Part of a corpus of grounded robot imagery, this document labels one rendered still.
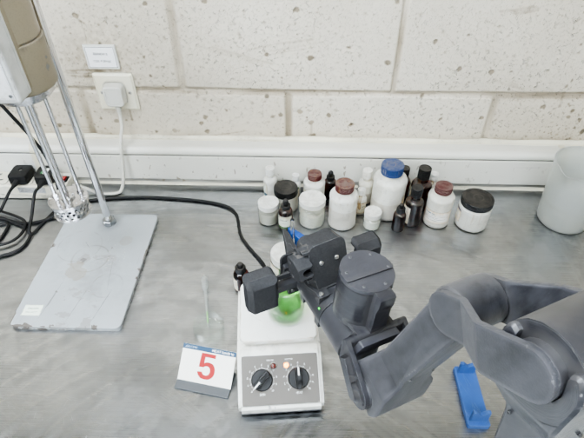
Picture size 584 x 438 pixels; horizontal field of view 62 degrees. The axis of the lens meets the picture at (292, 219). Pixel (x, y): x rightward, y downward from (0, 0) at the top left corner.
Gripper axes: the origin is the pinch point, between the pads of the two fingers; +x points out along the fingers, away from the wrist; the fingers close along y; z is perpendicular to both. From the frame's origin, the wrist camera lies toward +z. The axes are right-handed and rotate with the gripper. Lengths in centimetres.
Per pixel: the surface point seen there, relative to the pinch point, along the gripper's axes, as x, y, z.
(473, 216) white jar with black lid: 11, -46, -21
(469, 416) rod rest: -21.6, -18.8, -24.9
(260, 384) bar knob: -6.2, 8.9, -19.7
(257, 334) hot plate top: 0.3, 6.5, -16.9
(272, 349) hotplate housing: -2.0, 5.1, -18.9
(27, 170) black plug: 65, 37, -19
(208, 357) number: 3.3, 14.3, -22.5
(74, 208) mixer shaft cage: 32.1, 27.6, -8.2
